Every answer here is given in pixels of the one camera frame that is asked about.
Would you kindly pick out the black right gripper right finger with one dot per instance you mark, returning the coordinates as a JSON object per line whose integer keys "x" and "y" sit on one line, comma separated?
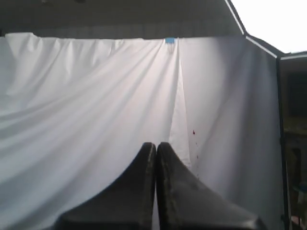
{"x": 185, "y": 203}

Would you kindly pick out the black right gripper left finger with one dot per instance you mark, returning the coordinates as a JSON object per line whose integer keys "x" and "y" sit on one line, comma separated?
{"x": 126, "y": 204}

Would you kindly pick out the white backdrop cloth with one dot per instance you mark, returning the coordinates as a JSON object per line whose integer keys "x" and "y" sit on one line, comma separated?
{"x": 75, "y": 112}

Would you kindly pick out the blue tape piece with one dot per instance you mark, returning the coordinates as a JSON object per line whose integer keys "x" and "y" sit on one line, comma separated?
{"x": 170, "y": 40}

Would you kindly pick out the black stand pole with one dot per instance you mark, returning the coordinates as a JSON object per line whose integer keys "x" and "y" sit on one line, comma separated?
{"x": 286, "y": 218}

